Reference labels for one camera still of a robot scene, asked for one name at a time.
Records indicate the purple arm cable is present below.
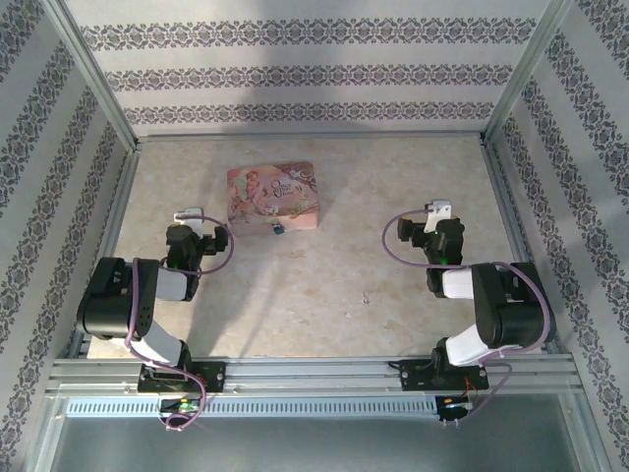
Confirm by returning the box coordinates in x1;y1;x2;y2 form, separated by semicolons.
124;215;236;434
382;208;559;427

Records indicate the grey metal sheet panel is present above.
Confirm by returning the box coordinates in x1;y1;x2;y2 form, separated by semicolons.
29;393;610;472

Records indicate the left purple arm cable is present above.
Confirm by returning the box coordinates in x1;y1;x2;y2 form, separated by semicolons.
124;215;236;434

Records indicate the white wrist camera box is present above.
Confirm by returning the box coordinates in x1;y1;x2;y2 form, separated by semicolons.
425;199;454;235
173;207;204;238

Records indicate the short aluminium floor rail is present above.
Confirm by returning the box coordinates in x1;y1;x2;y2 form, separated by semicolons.
133;132;487;145

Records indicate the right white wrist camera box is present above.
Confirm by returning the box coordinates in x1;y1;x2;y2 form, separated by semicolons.
425;199;454;235

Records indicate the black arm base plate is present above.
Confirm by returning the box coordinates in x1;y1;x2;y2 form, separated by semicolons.
137;360;228;395
398;358;491;393

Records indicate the slotted grey cable duct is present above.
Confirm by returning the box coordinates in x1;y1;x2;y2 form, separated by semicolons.
65;395;440;420

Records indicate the pink illustrated tin box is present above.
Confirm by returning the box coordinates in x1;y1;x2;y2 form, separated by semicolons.
226;160;323;238

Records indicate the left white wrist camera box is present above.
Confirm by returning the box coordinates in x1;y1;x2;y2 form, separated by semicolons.
173;207;204;238

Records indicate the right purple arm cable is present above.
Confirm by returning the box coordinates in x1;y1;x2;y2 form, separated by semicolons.
382;208;559;427

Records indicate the small controller circuit board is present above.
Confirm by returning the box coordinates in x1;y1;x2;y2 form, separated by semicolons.
435;394;475;425
159;397;203;416

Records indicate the aluminium side floor rail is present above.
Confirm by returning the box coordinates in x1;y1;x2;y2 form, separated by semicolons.
479;140;574;359
66;146;143;359

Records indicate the wide aluminium mounting rail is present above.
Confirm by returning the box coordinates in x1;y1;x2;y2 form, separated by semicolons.
43;357;584;397

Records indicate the aluminium frame post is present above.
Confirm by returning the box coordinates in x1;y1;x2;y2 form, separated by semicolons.
41;0;143;151
481;0;575;148

